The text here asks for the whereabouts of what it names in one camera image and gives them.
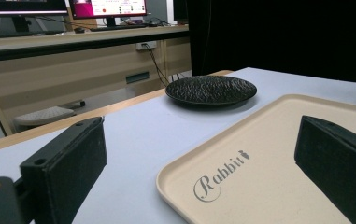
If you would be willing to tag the wide dark computer monitor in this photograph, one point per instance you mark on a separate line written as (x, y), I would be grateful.
(21, 9)

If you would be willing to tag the black keyboard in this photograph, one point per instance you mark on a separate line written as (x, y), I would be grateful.
(118, 27)

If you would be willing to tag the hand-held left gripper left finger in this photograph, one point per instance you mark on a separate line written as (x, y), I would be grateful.
(69, 161)

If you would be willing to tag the black textured plate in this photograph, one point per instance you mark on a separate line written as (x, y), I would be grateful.
(210, 89)

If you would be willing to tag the black curtain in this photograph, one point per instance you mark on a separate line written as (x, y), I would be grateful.
(281, 37)

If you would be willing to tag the beige plastic tray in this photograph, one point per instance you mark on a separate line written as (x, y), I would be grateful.
(269, 174)

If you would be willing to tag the long beige desk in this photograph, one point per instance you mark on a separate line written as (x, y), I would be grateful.
(73, 62)

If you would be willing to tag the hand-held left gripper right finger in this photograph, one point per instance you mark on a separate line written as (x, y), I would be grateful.
(337, 158)

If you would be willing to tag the computer monitor with pink screen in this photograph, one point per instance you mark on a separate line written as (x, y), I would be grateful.
(108, 7)

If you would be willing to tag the white wall socket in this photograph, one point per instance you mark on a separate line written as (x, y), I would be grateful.
(146, 45)

